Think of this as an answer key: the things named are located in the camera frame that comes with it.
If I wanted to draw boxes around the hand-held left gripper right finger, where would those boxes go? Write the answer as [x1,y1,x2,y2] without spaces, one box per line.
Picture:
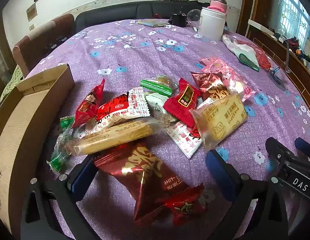
[205,149,290,240]

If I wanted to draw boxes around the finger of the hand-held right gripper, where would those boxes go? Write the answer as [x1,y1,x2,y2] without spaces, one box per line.
[266,137,296,166]
[295,137,310,161]

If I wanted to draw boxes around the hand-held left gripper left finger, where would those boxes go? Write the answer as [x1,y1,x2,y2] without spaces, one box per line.
[21,154,100,240]

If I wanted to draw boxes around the green clear candy wrapper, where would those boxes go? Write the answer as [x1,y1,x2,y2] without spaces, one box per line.
[46,116,76,173]

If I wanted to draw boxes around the long yellow biscuit packet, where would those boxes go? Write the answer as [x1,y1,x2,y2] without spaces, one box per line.
[63,119,155,156]

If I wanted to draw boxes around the white packet with red print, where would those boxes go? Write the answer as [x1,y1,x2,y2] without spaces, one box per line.
[166,121,204,159]

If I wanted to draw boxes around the square yellow biscuit packet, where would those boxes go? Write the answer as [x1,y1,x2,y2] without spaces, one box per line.
[190,92,248,152]

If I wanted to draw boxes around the large dark red snack packet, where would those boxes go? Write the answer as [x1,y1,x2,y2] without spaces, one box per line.
[93,141,193,227]

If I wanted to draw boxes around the red candy packet with face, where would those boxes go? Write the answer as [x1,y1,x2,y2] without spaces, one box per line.
[72,78,106,128]

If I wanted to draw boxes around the white and red snack packet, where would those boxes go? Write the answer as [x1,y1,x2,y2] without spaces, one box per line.
[79,87,152,138]

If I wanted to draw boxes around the cardboard box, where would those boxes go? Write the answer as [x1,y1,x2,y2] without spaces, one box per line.
[0,64,75,228]

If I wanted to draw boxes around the black desk stand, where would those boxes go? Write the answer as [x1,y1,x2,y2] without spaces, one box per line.
[266,40,292,90]

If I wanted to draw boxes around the wooden cabinet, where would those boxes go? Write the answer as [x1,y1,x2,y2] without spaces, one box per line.
[247,17,310,122]

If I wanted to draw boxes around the red packet with dark label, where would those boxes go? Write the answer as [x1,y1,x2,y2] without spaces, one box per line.
[163,78,202,128]

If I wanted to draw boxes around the small dark red snack packet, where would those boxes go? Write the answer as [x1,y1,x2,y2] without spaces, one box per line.
[191,71,230,102]

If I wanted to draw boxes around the pink cartoon snack packet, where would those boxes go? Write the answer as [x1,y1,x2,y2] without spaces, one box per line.
[199,57,257,102]

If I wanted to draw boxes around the white and green snack packet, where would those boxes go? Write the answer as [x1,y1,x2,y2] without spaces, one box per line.
[144,92,178,123]

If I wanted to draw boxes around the red plastic bag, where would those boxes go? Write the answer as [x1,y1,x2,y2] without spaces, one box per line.
[236,39,274,71]

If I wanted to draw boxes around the white and green cloth bag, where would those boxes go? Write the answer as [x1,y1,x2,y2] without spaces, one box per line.
[222,34,260,72]

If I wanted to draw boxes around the green striped snack packet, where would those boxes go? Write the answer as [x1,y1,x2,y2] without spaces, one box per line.
[140,74,179,97]

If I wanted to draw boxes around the green floral blanket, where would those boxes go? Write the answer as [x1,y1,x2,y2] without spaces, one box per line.
[0,64,23,103]

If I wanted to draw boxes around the purple floral tablecloth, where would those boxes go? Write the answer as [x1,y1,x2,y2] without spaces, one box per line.
[25,19,310,240]

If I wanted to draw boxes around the window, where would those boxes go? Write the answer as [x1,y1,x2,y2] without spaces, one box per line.
[278,0,310,44]

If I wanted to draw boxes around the black metal gadget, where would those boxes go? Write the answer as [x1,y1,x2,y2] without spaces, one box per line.
[45,35,68,50]

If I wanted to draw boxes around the brown armchair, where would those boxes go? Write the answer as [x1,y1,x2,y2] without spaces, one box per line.
[12,14,75,78]

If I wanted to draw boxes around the white plastic jar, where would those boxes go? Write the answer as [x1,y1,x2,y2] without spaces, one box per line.
[199,6,227,35]

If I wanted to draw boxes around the pink bottle with metal cap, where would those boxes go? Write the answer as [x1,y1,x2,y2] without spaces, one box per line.
[209,0,228,13]

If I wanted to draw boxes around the clear glass bowl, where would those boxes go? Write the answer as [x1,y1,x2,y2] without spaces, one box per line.
[187,9,202,23]

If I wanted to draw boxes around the green and yellow cloth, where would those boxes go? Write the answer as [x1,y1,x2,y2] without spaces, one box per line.
[137,19,171,28]

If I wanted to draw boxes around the black leather sofa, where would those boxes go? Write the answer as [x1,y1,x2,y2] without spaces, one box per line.
[75,0,213,34]

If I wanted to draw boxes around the wooden door frame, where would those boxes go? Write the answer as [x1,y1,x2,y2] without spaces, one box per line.
[236,0,259,40]

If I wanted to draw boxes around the black camera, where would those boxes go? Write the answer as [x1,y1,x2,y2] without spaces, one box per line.
[169,12,188,28]

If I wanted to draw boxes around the small wall plaque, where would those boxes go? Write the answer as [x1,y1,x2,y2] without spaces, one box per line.
[26,2,37,22]

